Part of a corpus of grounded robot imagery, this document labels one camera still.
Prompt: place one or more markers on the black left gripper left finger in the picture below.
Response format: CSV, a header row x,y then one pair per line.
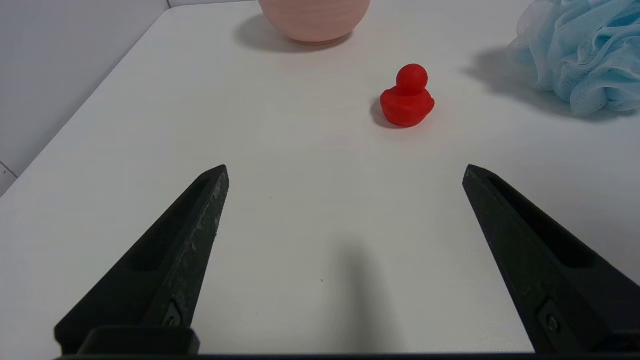
x,y
165,270

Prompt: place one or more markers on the red rubber duck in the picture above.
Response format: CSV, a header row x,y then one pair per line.
x,y
407,102

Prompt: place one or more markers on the light blue mesh bath sponge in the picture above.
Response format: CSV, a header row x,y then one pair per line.
x,y
585,50

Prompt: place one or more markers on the pink bowl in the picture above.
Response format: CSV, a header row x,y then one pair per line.
x,y
315,20

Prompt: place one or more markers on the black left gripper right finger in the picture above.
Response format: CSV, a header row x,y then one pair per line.
x,y
540,265

